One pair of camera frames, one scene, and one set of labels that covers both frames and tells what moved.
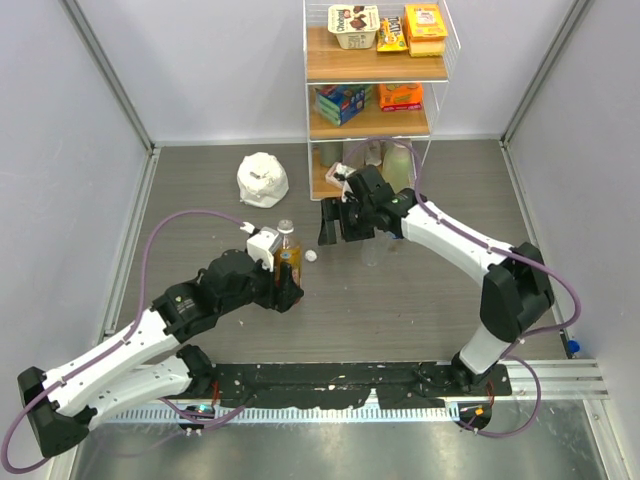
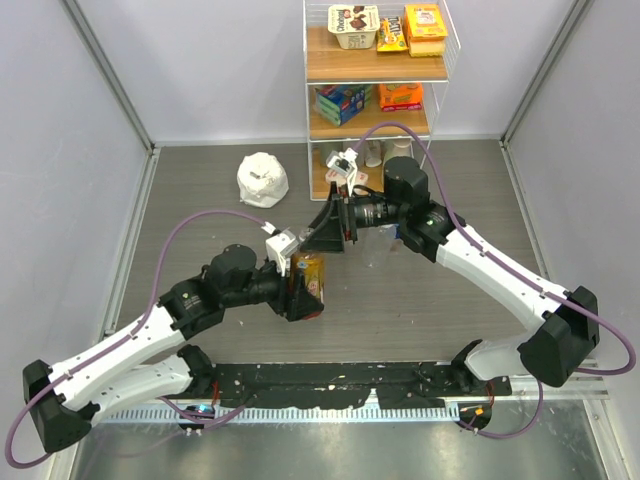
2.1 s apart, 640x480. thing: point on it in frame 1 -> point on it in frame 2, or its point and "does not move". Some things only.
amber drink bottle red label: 288,252 -> 314,272
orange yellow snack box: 424,30 does not move
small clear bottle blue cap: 374,250 does not move
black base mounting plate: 402,385 does not move
